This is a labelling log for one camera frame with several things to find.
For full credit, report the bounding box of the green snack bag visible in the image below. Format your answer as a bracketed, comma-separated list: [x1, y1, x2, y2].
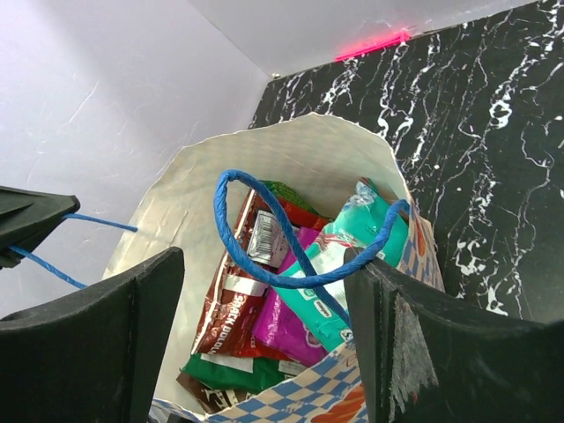
[182, 351, 307, 394]

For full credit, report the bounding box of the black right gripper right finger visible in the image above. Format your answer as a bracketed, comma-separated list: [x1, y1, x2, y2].
[345, 260, 563, 422]

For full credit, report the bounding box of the red Doritos chip bag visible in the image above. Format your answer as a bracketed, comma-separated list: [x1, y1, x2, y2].
[191, 189, 331, 362]

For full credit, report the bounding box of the brown chocolate snack bag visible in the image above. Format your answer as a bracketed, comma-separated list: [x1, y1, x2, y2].
[176, 373, 253, 414]

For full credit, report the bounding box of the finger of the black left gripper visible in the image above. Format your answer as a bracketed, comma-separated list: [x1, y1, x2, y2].
[1, 186, 80, 269]

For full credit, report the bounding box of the teal Fox's candy bag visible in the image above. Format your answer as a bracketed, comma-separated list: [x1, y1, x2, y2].
[275, 178, 390, 352]

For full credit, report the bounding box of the purple snack packet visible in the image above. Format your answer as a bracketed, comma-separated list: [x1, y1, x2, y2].
[252, 222, 348, 367]

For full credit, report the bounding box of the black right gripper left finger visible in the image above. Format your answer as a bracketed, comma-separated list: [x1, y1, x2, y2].
[1, 247, 184, 422]

